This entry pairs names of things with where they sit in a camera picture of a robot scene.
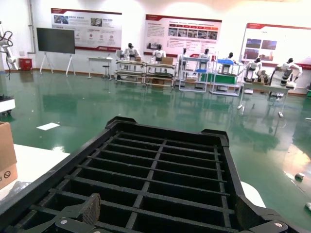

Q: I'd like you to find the white shelf rack blue bin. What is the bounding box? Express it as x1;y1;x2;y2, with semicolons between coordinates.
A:
178;56;211;93

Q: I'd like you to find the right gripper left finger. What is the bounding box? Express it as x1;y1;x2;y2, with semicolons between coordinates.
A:
12;193;102;233

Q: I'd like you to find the black slotted divider crate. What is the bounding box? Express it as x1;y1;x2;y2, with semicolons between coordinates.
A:
0;116;258;233

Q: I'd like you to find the white shelf rack green panel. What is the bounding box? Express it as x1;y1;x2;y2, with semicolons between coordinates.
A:
209;58;242;97

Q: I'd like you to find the info board with photo row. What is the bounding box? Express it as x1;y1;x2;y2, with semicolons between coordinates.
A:
144;14;223;57

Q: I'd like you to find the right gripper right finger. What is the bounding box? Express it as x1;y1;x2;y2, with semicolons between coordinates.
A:
236;195;311;233

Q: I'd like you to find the white narrow table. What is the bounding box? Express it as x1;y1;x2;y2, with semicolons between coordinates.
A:
86;56;114;80

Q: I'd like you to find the grey antistatic bag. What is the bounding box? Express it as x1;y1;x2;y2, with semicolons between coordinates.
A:
0;181;33;203

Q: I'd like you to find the info board with dark photos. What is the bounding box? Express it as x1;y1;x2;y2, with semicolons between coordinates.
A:
240;22;311;67

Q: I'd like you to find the white long work table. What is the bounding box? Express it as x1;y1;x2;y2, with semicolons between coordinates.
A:
237;81;292;118

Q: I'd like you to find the brown cardboard box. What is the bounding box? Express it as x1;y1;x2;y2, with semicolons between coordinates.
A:
0;122;18;190

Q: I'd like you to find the info board with icon circles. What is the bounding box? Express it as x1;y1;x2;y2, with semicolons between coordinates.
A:
51;7;122;51

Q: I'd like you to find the white tube workbench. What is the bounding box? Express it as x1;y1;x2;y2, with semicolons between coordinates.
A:
114;59;146;85
145;62;176;89

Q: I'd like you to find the red wall cabinet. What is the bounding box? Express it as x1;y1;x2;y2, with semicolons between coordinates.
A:
18;57;34;71

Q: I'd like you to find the white paper sheet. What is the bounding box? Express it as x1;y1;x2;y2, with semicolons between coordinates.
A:
36;122;61;131

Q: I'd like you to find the black display screen on stand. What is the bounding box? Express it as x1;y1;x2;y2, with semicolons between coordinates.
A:
36;27;76;77

